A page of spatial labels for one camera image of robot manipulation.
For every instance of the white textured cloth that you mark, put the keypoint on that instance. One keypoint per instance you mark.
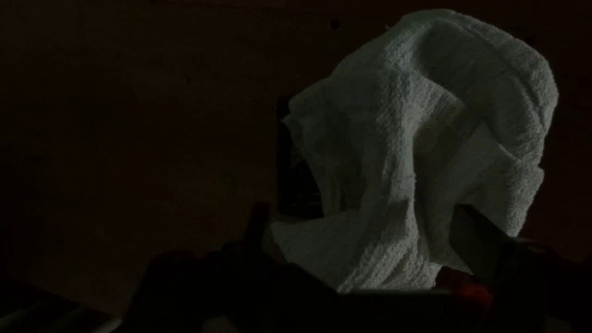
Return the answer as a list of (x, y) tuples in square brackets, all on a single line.
[(418, 154)]

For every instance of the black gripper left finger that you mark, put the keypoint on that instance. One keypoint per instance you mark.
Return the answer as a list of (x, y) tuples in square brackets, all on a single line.
[(259, 241)]

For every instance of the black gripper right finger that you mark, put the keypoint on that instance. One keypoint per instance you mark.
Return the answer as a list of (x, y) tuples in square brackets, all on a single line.
[(487, 246)]

